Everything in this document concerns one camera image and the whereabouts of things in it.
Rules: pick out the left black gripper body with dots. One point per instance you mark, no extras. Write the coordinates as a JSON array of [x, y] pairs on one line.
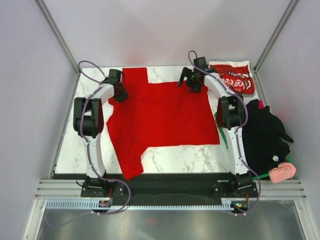
[[122, 95]]

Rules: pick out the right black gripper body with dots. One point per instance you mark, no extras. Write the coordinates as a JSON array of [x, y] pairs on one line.
[[195, 85]]

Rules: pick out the plain red t-shirt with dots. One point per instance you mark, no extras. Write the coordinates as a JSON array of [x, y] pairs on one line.
[[157, 115]]

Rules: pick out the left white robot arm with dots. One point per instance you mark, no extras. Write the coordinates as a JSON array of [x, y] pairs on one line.
[[88, 119]]

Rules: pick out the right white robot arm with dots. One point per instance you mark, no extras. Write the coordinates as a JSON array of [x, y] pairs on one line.
[[231, 113]]

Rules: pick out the folded red Coca-Cola t-shirt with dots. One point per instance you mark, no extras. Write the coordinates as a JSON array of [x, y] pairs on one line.
[[236, 75]]

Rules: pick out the black clothes pile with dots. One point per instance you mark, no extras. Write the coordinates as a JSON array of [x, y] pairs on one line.
[[265, 141]]

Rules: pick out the pink garment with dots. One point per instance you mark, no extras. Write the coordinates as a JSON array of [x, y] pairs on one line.
[[283, 172]]

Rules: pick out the left aluminium frame post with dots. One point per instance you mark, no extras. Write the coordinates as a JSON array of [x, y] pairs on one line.
[[57, 34]]

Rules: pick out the aluminium frame post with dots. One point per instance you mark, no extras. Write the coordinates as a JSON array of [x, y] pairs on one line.
[[57, 34], [276, 33]]

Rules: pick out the white slotted cable duct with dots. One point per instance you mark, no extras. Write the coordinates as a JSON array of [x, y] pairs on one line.
[[101, 204]]

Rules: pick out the right aluminium frame post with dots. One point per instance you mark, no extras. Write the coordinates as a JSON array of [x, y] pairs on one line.
[[276, 33]]

